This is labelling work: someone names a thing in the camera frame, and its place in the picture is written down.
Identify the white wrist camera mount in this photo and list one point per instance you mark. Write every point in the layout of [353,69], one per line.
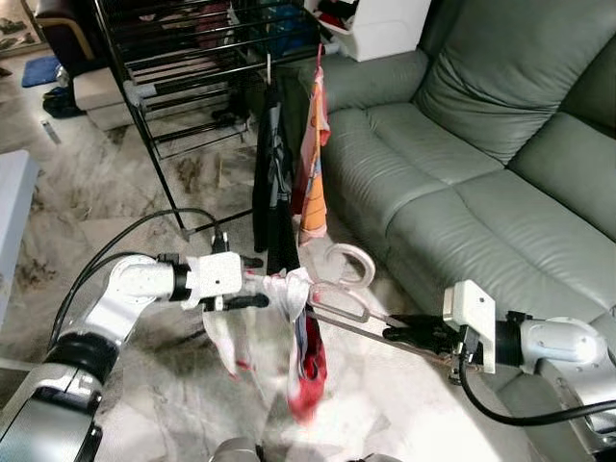
[469,308]
[217,279]

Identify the red garment with navy trim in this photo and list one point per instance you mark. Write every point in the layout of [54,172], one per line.
[310,366]

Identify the pink plastic clothes hanger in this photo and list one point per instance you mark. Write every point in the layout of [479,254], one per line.
[369,265]

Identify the pale hanger hook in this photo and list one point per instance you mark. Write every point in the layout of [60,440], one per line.
[269,69]

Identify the black metal drying rack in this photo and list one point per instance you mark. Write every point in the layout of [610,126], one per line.
[140,91]

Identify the black hanging garment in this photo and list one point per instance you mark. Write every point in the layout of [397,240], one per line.
[262,212]

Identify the dark graphic print shirt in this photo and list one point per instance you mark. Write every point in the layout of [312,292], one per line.
[292,245]

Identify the orange and pink garment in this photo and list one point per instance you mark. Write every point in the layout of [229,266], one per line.
[313,202]

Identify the beige footstool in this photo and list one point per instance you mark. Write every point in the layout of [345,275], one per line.
[96,91]

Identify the grey robot right leg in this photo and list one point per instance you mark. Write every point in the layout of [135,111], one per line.
[371,457]

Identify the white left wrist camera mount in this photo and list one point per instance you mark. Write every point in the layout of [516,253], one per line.
[217,279]

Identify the white plastic laundry basket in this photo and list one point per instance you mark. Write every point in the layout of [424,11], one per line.
[395,29]

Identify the grey green leather sofa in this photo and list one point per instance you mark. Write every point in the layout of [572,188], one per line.
[481,192]

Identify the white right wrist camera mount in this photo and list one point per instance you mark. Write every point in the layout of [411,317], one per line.
[469,308]

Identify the blue floor mat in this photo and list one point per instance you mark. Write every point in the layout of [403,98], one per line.
[40,71]

